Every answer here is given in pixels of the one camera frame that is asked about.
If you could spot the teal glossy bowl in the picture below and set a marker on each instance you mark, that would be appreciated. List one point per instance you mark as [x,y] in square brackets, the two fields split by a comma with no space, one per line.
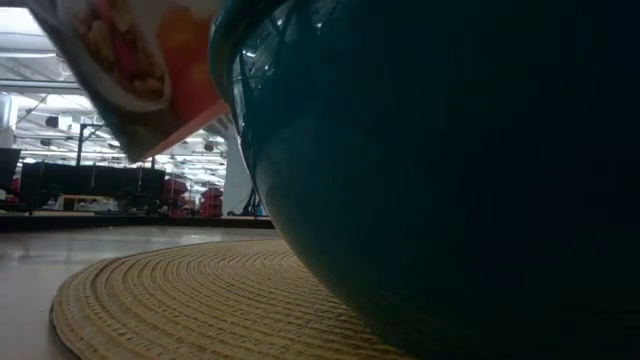
[450,190]

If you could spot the orange cereal box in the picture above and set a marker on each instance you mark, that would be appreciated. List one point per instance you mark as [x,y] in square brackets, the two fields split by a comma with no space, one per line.
[135,65]

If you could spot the white building pillar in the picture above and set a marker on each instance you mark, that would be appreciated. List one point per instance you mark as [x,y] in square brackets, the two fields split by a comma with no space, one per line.
[235,180]

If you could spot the round woven straw placemat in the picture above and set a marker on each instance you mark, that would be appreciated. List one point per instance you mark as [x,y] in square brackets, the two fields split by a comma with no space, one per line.
[200,300]

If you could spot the black workstation table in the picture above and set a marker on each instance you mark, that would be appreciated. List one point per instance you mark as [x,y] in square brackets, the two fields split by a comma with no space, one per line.
[90,182]

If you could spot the black ceiling spotlight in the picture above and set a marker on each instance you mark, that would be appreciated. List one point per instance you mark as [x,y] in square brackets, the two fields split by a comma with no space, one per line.
[51,122]

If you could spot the black office chair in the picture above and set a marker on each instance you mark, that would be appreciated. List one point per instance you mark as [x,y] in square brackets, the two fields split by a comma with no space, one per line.
[9,167]

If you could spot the black workstation overhead frame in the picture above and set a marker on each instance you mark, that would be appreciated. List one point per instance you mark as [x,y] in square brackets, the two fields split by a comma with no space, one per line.
[80,145]

